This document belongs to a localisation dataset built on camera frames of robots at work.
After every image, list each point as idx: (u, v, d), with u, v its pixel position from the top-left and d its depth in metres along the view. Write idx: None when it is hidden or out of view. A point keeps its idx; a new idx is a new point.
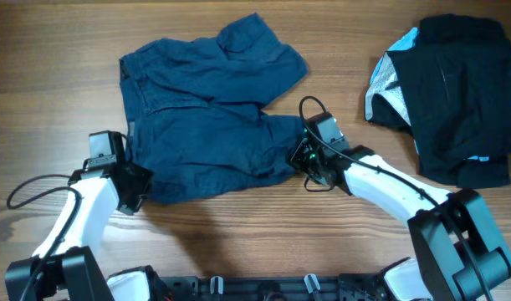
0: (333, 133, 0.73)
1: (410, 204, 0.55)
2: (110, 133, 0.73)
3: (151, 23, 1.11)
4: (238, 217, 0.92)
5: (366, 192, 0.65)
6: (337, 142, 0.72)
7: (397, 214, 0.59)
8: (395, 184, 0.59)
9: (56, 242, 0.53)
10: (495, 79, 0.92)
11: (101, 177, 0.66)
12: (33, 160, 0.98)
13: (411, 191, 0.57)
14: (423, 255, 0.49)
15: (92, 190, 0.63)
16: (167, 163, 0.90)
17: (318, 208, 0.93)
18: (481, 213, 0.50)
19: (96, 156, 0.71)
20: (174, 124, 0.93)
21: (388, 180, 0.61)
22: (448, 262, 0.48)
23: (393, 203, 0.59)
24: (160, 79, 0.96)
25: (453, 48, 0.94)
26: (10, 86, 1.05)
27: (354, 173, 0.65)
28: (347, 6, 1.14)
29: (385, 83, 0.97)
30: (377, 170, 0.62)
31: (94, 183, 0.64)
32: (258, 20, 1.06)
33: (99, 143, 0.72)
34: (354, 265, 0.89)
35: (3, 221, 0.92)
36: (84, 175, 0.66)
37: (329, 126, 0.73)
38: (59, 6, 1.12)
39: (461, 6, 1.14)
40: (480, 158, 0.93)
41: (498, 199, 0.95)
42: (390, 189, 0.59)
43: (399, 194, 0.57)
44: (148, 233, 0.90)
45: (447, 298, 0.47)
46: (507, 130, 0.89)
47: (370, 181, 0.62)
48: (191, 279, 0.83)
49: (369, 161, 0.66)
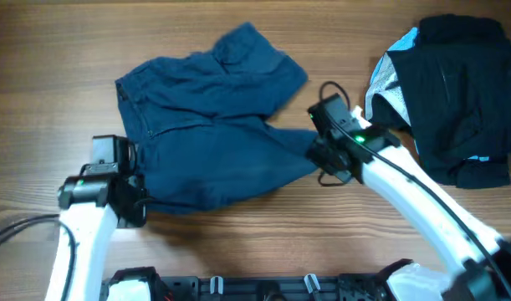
0: (343, 114, 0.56)
1: (453, 242, 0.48)
2: (115, 138, 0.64)
3: (151, 23, 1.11)
4: (237, 217, 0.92)
5: (387, 194, 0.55)
6: (354, 124, 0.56)
7: (424, 233, 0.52)
8: (432, 206, 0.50)
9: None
10: (495, 78, 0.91)
11: (97, 206, 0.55)
12: (33, 160, 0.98)
13: (453, 225, 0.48)
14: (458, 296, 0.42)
15: (88, 228, 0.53)
16: (176, 184, 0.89)
17: (319, 208, 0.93)
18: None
19: (95, 163, 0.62)
20: (180, 144, 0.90)
21: (423, 196, 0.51)
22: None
23: (427, 228, 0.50)
24: (160, 99, 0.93)
25: (453, 47, 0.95)
26: (11, 87, 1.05)
27: (377, 171, 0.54)
28: (347, 6, 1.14)
29: (385, 83, 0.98)
30: (410, 179, 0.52)
31: (91, 218, 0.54)
32: (252, 29, 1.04)
33: (101, 148, 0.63)
34: (354, 265, 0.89)
35: (4, 220, 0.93)
36: (80, 185, 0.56)
37: (339, 105, 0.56)
38: (60, 7, 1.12)
39: (461, 6, 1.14)
40: (480, 157, 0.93)
41: (499, 199, 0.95)
42: (428, 214, 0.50)
43: (439, 226, 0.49)
44: (148, 233, 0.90)
45: None
46: (508, 130, 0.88)
47: (400, 191, 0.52)
48: (192, 278, 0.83)
49: (396, 155, 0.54)
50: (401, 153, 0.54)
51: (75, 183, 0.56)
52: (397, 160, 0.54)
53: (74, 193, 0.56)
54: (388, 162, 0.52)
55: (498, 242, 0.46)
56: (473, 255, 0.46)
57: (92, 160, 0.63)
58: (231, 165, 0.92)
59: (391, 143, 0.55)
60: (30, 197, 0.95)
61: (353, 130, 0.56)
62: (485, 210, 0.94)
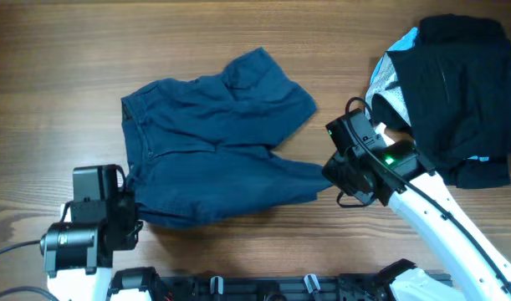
0: (365, 131, 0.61)
1: (486, 288, 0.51)
2: (100, 170, 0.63)
3: (151, 24, 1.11)
4: (237, 217, 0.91)
5: (418, 228, 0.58)
6: (373, 140, 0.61)
7: (449, 267, 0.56)
8: (467, 249, 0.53)
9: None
10: (496, 79, 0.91)
11: (87, 269, 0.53)
12: (33, 161, 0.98)
13: (485, 266, 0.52)
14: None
15: (79, 296, 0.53)
16: (171, 199, 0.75)
17: (319, 208, 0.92)
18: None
19: (81, 201, 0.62)
20: (181, 165, 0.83)
21: (459, 236, 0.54)
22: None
23: (459, 269, 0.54)
24: (166, 122, 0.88)
25: (455, 48, 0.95)
26: (10, 87, 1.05)
27: (411, 206, 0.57)
28: (347, 5, 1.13)
29: (385, 83, 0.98)
30: (445, 216, 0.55)
31: (81, 283, 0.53)
32: (264, 54, 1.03)
33: (84, 182, 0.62)
34: (353, 265, 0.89)
35: (4, 220, 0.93)
36: (67, 235, 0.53)
37: (361, 122, 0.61)
38: (59, 6, 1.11)
39: (462, 5, 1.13)
40: (480, 158, 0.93)
41: (498, 199, 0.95)
42: (464, 257, 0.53)
43: (471, 265, 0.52)
44: (147, 234, 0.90)
45: None
46: (508, 130, 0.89)
47: (435, 230, 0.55)
48: (191, 279, 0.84)
49: (428, 185, 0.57)
50: (434, 182, 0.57)
51: (60, 237, 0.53)
52: (430, 193, 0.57)
53: (60, 241, 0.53)
54: (422, 195, 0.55)
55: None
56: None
57: (77, 199, 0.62)
58: (231, 181, 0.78)
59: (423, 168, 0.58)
60: (30, 198, 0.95)
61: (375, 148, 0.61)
62: (485, 210, 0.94)
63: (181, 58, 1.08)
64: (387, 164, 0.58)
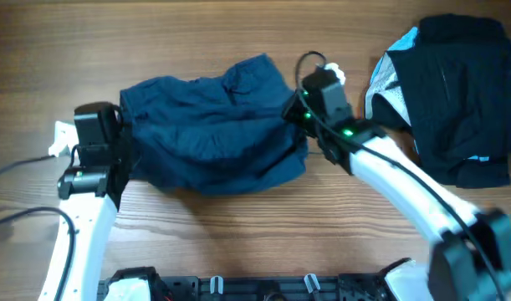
0: (337, 100, 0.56)
1: (433, 218, 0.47)
2: (100, 113, 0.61)
3: (151, 23, 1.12)
4: (238, 217, 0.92)
5: (374, 183, 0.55)
6: (341, 113, 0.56)
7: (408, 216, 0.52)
8: (415, 187, 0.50)
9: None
10: (495, 79, 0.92)
11: (97, 196, 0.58)
12: (33, 160, 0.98)
13: (431, 201, 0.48)
14: (440, 278, 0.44)
15: (85, 216, 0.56)
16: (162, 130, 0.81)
17: (319, 208, 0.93)
18: (507, 236, 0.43)
19: (86, 145, 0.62)
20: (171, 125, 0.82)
21: (406, 179, 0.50)
22: (467, 288, 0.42)
23: (410, 208, 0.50)
24: (160, 118, 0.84)
25: (453, 47, 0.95)
26: (9, 86, 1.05)
27: (364, 161, 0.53)
28: (346, 6, 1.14)
29: (385, 83, 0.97)
30: (393, 165, 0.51)
31: (89, 205, 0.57)
32: (267, 62, 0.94)
33: (86, 128, 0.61)
34: (354, 265, 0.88)
35: (4, 221, 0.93)
36: (80, 175, 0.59)
37: (334, 92, 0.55)
38: (59, 6, 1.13)
39: (461, 5, 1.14)
40: (480, 158, 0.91)
41: (499, 199, 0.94)
42: (411, 194, 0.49)
43: (419, 202, 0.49)
44: (148, 233, 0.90)
45: None
46: (507, 130, 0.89)
47: (384, 177, 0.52)
48: (192, 278, 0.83)
49: (380, 145, 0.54)
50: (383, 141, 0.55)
51: (74, 176, 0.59)
52: (380, 148, 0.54)
53: (75, 181, 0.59)
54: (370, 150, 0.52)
55: (474, 215, 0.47)
56: (450, 228, 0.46)
57: (82, 142, 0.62)
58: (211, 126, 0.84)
59: (379, 135, 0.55)
60: (29, 198, 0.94)
61: (344, 119, 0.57)
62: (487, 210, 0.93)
63: (181, 58, 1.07)
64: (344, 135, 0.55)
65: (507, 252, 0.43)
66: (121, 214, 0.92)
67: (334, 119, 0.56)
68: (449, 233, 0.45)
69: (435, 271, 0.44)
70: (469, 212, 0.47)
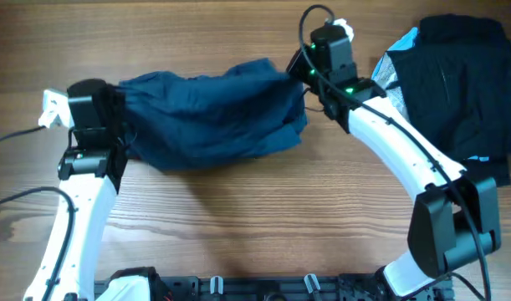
0: (343, 58, 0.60)
1: (421, 173, 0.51)
2: (94, 95, 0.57)
3: (150, 23, 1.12)
4: (238, 217, 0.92)
5: (367, 140, 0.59)
6: (344, 69, 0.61)
7: (397, 173, 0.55)
8: (406, 144, 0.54)
9: (50, 285, 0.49)
10: (496, 79, 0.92)
11: (97, 177, 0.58)
12: (33, 161, 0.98)
13: (421, 157, 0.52)
14: (421, 231, 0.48)
15: (84, 196, 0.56)
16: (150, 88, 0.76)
17: (319, 208, 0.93)
18: (489, 196, 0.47)
19: (83, 128, 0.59)
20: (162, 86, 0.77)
21: (399, 136, 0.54)
22: (445, 241, 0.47)
23: (398, 164, 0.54)
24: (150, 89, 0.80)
25: (454, 48, 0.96)
26: (8, 86, 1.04)
27: (360, 119, 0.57)
28: (345, 6, 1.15)
29: (385, 84, 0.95)
30: (388, 122, 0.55)
31: (89, 186, 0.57)
32: (268, 59, 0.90)
33: (81, 111, 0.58)
34: (354, 265, 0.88)
35: (4, 221, 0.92)
36: (77, 160, 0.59)
37: (343, 48, 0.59)
38: (59, 6, 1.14)
39: (461, 5, 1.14)
40: (481, 158, 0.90)
41: (501, 199, 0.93)
42: (401, 150, 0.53)
43: (408, 159, 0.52)
44: (148, 233, 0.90)
45: (431, 267, 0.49)
46: (507, 130, 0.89)
47: (379, 134, 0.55)
48: (192, 278, 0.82)
49: (378, 107, 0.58)
50: (382, 103, 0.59)
51: (72, 160, 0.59)
52: (379, 109, 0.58)
53: (74, 165, 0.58)
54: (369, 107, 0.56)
55: (460, 172, 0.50)
56: (437, 183, 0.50)
57: (78, 125, 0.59)
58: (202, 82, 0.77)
59: (377, 94, 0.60)
60: (29, 198, 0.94)
61: (348, 76, 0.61)
62: None
63: (180, 58, 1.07)
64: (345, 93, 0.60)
65: (489, 214, 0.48)
66: (121, 214, 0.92)
67: (337, 76, 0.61)
68: (435, 188, 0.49)
69: (417, 225, 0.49)
70: (456, 170, 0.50)
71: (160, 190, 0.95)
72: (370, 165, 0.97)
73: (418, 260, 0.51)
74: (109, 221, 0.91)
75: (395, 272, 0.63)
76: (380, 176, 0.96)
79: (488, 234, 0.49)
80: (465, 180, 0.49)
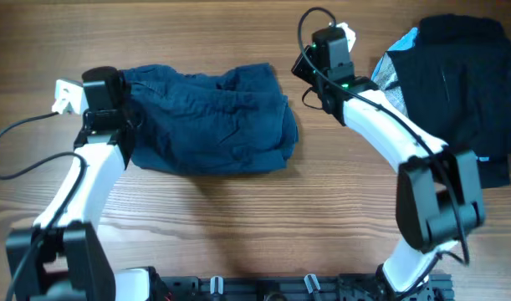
0: (342, 57, 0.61)
1: (404, 149, 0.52)
2: (107, 80, 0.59)
3: (151, 23, 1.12)
4: (238, 217, 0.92)
5: (359, 128, 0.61)
6: (344, 68, 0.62)
7: (388, 155, 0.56)
8: (392, 124, 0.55)
9: (58, 214, 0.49)
10: (495, 79, 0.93)
11: (108, 144, 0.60)
12: (33, 160, 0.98)
13: (406, 136, 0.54)
14: (406, 200, 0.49)
15: (97, 155, 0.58)
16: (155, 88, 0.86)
17: (319, 208, 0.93)
18: (470, 166, 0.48)
19: (95, 109, 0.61)
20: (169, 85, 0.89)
21: (386, 119, 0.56)
22: (427, 208, 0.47)
23: (386, 143, 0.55)
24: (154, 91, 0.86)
25: (453, 48, 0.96)
26: (8, 86, 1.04)
27: (353, 108, 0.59)
28: (345, 6, 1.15)
29: (385, 83, 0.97)
30: (377, 109, 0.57)
31: (100, 150, 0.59)
32: (268, 72, 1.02)
33: (94, 94, 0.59)
34: (354, 265, 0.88)
35: (3, 221, 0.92)
36: (91, 138, 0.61)
37: (341, 48, 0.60)
38: (59, 6, 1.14)
39: (460, 6, 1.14)
40: (480, 158, 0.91)
41: (503, 198, 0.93)
42: (386, 130, 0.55)
43: (395, 136, 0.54)
44: (148, 233, 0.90)
45: (416, 236, 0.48)
46: (508, 130, 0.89)
47: (366, 117, 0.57)
48: (192, 278, 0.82)
49: (370, 96, 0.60)
50: (375, 93, 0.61)
51: (88, 135, 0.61)
52: (370, 97, 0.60)
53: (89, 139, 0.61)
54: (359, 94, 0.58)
55: (442, 146, 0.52)
56: (420, 155, 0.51)
57: (91, 107, 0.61)
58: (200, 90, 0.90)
59: (370, 88, 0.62)
60: (28, 198, 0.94)
61: (346, 74, 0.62)
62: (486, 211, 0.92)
63: (180, 58, 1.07)
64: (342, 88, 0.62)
65: (470, 185, 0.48)
66: (121, 214, 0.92)
67: (336, 73, 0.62)
68: (416, 158, 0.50)
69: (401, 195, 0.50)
70: (438, 144, 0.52)
71: (158, 190, 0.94)
72: (370, 165, 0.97)
73: (408, 236, 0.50)
74: (109, 221, 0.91)
75: (393, 267, 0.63)
76: (380, 176, 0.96)
79: (471, 207, 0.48)
80: (447, 153, 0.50)
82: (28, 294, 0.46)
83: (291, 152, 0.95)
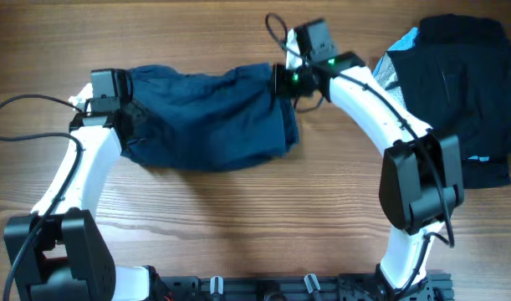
0: (322, 38, 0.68)
1: (388, 130, 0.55)
2: (114, 72, 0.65)
3: (151, 23, 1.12)
4: (238, 217, 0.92)
5: (346, 105, 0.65)
6: (326, 48, 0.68)
7: (373, 137, 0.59)
8: (378, 104, 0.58)
9: (55, 201, 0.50)
10: (496, 79, 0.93)
11: (104, 128, 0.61)
12: (33, 160, 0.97)
13: (392, 119, 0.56)
14: (390, 181, 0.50)
15: (94, 140, 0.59)
16: (158, 86, 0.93)
17: (319, 208, 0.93)
18: (452, 152, 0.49)
19: (98, 97, 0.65)
20: (174, 81, 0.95)
21: (373, 99, 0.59)
22: (409, 191, 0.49)
23: (370, 122, 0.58)
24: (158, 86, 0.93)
25: (454, 48, 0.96)
26: (9, 86, 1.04)
27: (341, 85, 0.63)
28: (345, 6, 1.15)
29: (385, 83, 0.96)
30: (365, 88, 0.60)
31: (96, 135, 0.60)
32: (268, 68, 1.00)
33: (99, 81, 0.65)
34: (354, 265, 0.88)
35: (3, 220, 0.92)
36: (87, 121, 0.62)
37: (319, 31, 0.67)
38: (59, 6, 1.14)
39: (460, 6, 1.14)
40: (480, 158, 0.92)
41: (503, 199, 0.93)
42: (372, 110, 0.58)
43: (380, 118, 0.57)
44: (148, 233, 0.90)
45: (399, 216, 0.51)
46: (507, 130, 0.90)
47: (355, 99, 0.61)
48: (192, 278, 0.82)
49: (359, 77, 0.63)
50: (361, 70, 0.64)
51: (84, 117, 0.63)
52: (358, 77, 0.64)
53: (84, 120, 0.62)
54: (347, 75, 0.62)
55: (427, 131, 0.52)
56: (404, 140, 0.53)
57: (94, 94, 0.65)
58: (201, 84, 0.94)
59: (356, 64, 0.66)
60: (30, 197, 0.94)
61: (328, 52, 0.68)
62: (486, 210, 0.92)
63: (180, 58, 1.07)
64: (328, 63, 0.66)
65: (453, 168, 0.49)
66: (121, 214, 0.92)
67: (320, 54, 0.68)
68: (401, 144, 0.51)
69: (385, 177, 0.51)
70: (424, 129, 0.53)
71: (158, 190, 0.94)
72: (370, 165, 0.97)
73: (390, 216, 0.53)
74: (109, 221, 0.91)
75: (391, 267, 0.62)
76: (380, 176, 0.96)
79: (452, 189, 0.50)
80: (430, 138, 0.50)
82: (28, 283, 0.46)
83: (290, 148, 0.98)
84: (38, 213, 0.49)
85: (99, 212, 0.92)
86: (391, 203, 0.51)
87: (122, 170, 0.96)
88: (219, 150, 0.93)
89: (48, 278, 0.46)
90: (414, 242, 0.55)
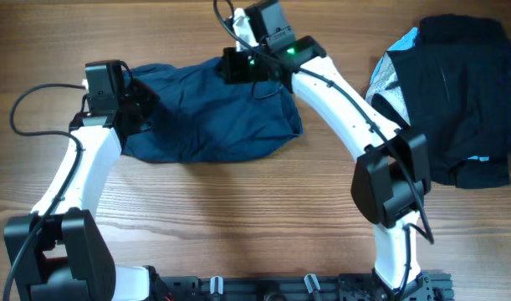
0: (278, 22, 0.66)
1: (358, 135, 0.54)
2: (109, 64, 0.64)
3: (151, 23, 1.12)
4: (238, 217, 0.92)
5: (311, 101, 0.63)
6: (283, 33, 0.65)
7: (341, 135, 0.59)
8: (345, 105, 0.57)
9: (55, 201, 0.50)
10: (494, 79, 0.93)
11: (104, 128, 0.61)
12: (33, 160, 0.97)
13: (360, 119, 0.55)
14: (363, 185, 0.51)
15: (94, 140, 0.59)
16: (159, 83, 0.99)
17: (319, 208, 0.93)
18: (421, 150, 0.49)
19: (95, 94, 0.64)
20: (174, 75, 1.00)
21: (338, 96, 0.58)
22: (382, 193, 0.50)
23: (339, 123, 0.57)
24: (159, 82, 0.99)
25: (453, 48, 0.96)
26: (10, 86, 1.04)
27: (304, 82, 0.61)
28: (345, 6, 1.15)
29: (385, 83, 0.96)
30: (329, 84, 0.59)
31: (97, 134, 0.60)
32: None
33: (95, 76, 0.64)
34: (353, 265, 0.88)
35: (3, 220, 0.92)
36: (87, 121, 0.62)
37: (274, 12, 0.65)
38: (60, 6, 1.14)
39: (459, 6, 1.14)
40: (480, 157, 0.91)
41: (502, 199, 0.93)
42: (341, 112, 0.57)
43: (349, 121, 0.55)
44: (148, 233, 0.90)
45: (373, 212, 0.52)
46: (507, 130, 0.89)
47: (321, 97, 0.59)
48: (192, 278, 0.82)
49: (319, 69, 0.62)
50: (322, 63, 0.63)
51: (84, 117, 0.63)
52: (319, 69, 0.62)
53: (84, 120, 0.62)
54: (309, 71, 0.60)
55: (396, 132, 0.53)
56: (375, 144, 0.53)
57: (91, 92, 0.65)
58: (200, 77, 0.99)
59: (316, 54, 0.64)
60: (29, 198, 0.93)
61: (286, 38, 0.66)
62: (485, 210, 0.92)
63: (180, 58, 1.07)
64: (288, 54, 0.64)
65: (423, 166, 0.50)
66: (121, 214, 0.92)
67: (277, 40, 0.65)
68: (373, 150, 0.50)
69: (360, 180, 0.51)
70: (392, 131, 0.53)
71: (159, 189, 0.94)
72: None
73: (365, 211, 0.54)
74: (109, 221, 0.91)
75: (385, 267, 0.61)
76: None
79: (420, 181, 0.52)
80: (399, 138, 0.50)
82: (28, 283, 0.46)
83: (299, 132, 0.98)
84: (38, 213, 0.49)
85: (100, 211, 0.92)
86: (365, 201, 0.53)
87: (122, 170, 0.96)
88: (220, 145, 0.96)
89: (48, 278, 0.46)
90: (396, 235, 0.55)
